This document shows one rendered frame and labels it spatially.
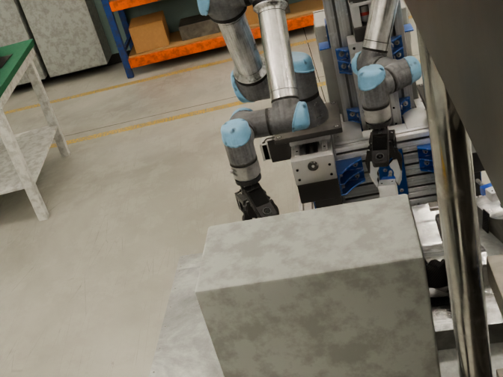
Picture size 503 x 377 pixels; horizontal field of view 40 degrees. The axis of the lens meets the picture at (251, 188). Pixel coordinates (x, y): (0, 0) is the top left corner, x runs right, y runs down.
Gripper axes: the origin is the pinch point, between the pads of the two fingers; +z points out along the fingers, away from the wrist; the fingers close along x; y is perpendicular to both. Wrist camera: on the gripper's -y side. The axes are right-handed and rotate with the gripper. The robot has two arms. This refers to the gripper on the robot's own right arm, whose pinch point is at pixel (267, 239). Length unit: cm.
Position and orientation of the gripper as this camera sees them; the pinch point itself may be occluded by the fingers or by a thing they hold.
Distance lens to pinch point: 194.1
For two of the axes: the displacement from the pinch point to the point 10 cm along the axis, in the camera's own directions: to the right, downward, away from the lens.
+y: -3.9, -3.7, 8.4
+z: 2.3, 8.5, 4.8
